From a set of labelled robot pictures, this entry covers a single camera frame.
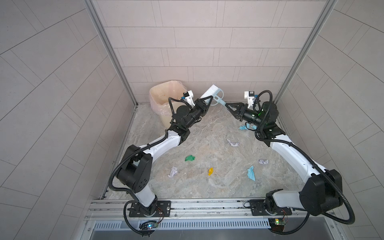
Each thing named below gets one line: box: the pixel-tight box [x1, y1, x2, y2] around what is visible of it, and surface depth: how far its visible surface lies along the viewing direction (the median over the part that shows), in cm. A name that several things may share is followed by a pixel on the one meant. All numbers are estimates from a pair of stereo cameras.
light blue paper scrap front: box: [247, 165, 256, 182], surface depth 83 cm
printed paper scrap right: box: [258, 159, 269, 165], surface depth 87 cm
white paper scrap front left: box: [167, 166, 178, 178], surface depth 84 cm
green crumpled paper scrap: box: [185, 154, 196, 162], surface depth 88 cm
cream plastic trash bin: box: [149, 80, 190, 129], surface depth 97 cm
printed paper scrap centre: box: [226, 138, 240, 147], surface depth 95 cm
